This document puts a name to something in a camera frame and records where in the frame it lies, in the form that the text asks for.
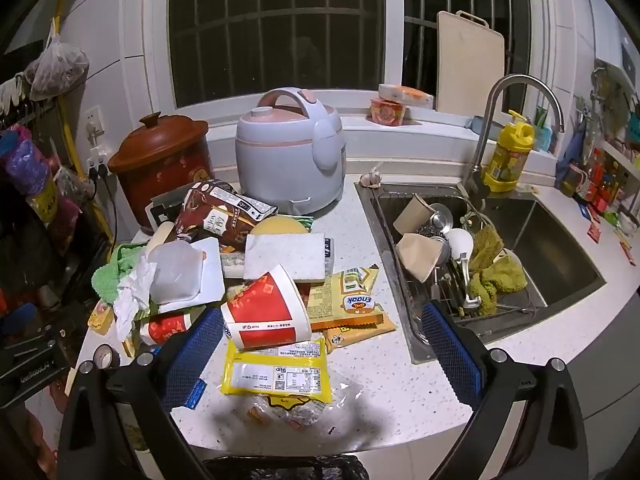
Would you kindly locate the pale pink rice cooker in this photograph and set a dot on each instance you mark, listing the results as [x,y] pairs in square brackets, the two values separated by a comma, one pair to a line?
[285,160]

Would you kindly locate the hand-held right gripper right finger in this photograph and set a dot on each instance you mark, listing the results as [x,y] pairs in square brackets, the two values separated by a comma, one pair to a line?
[450,355]

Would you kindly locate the crumpled white tissue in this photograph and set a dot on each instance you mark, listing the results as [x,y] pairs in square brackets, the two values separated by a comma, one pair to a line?
[135,290]

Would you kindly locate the brown clay cooker pot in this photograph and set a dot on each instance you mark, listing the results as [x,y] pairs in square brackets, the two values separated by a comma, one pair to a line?
[160,165]

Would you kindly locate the green fuzzy cloth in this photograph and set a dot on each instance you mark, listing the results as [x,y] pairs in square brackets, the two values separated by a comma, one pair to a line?
[107,280]

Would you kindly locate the red instant noodle bowl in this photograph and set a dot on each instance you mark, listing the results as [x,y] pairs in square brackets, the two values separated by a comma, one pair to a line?
[387,111]

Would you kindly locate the yellow gas pipe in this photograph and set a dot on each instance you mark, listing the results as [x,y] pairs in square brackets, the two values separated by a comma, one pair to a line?
[67,125]

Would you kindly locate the yellow drink bottle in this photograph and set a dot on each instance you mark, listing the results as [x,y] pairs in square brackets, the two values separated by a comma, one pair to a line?
[507,155]

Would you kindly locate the steel kitchen sink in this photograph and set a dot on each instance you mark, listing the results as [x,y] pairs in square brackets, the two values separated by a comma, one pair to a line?
[560,245]

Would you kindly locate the steel sink faucet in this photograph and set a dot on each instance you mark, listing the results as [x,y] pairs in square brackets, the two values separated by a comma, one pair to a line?
[505,87]

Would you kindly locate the white foam block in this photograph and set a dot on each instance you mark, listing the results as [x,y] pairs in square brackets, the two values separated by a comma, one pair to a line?
[285,256]

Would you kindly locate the beige cutting board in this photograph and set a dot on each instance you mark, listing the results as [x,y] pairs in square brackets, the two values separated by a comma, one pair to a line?
[470,65]

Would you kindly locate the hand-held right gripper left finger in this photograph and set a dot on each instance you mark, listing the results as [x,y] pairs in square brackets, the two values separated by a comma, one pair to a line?
[192,360]

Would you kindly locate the brown coffee bag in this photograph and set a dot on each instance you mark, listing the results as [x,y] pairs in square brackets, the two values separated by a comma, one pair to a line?
[220,212]

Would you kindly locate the hanging clear plastic bag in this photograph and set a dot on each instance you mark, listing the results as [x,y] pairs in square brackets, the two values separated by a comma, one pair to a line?
[57,67]

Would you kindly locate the row of condiment bottles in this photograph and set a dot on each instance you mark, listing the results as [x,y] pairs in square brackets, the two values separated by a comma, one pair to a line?
[595,180]

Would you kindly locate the small red paper cup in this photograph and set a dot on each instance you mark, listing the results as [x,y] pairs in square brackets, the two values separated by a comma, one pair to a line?
[165,330]

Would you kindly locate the blue cup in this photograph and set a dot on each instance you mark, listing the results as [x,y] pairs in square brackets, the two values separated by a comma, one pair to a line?
[542,138]

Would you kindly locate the beige paper cup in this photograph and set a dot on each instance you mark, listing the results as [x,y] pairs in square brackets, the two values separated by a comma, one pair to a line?
[417,255]
[412,212]

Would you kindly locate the tape roll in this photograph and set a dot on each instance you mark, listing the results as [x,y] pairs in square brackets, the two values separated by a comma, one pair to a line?
[106,356]

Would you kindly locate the clear plastic wrapper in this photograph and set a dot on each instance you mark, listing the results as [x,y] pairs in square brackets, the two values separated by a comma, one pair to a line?
[325,410]

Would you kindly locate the garlic bulb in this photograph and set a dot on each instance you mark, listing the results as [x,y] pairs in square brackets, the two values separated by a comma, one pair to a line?
[372,176]

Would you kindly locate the olive green dish cloth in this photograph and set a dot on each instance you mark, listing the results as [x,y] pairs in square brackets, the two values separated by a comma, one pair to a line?
[492,270]

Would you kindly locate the steel cup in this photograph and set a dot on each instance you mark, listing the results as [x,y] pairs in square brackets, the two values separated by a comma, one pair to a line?
[440,217]

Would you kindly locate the orange white food pack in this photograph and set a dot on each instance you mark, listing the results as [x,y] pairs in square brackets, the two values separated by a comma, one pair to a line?
[405,94]

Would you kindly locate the yellow snack packet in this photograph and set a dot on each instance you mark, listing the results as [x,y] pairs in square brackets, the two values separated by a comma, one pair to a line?
[345,300]

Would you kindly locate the white and black device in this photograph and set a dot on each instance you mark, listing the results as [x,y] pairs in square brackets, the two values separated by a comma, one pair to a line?
[162,207]

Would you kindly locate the purple hanging bag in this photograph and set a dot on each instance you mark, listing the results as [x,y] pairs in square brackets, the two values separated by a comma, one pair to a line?
[25,160]

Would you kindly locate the red paper noodle cup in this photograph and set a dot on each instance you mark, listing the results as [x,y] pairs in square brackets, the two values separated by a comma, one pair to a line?
[265,310]

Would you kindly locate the yellow round sponge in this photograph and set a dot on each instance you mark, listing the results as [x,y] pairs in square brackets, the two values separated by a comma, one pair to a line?
[280,225]

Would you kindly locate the white wall power outlet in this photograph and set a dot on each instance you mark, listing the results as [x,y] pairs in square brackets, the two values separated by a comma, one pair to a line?
[95,130]

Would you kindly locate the yellow noodle packet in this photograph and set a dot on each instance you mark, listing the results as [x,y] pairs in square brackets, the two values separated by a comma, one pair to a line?
[277,372]

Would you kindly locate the translucent plastic container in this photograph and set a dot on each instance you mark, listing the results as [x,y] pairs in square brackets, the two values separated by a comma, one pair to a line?
[175,272]

